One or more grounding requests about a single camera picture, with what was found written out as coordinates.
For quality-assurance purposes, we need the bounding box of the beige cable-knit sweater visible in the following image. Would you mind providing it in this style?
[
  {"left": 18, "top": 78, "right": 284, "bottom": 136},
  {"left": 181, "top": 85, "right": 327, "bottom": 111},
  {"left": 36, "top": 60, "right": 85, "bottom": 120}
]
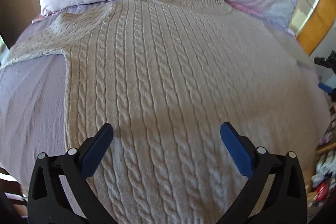
[{"left": 0, "top": 0, "right": 332, "bottom": 224}]

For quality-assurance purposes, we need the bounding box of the lavender bed sheet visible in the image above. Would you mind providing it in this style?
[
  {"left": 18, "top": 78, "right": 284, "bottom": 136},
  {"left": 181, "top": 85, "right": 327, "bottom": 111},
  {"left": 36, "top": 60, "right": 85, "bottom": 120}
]
[{"left": 0, "top": 0, "right": 111, "bottom": 188}]

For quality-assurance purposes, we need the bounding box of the orange wooden wardrobe frame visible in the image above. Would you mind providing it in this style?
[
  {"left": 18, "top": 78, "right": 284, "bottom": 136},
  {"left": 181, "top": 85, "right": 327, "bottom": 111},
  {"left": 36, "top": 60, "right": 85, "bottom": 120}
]
[{"left": 289, "top": 0, "right": 335, "bottom": 55}]

